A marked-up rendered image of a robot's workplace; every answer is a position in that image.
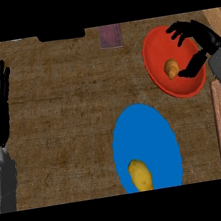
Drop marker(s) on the red bowl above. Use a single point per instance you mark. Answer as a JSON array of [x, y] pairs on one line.
[[164, 53]]

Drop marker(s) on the yellow lemon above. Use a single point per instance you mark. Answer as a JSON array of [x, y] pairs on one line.
[[140, 176]]

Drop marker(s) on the brown burlap placemat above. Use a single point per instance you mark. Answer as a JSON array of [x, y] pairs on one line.
[[67, 122]]

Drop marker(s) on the purple rectangular block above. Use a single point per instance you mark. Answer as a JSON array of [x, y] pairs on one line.
[[110, 36]]

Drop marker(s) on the blue plate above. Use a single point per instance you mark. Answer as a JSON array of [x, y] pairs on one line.
[[146, 133]]

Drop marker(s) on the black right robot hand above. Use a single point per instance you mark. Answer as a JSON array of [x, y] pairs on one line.
[[199, 39]]

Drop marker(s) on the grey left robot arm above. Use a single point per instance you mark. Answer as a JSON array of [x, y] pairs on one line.
[[1, 180]]

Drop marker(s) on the black appliance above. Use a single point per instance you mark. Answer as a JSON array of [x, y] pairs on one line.
[[61, 35]]

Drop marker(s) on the brown croissant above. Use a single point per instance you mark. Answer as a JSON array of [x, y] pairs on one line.
[[171, 68]]

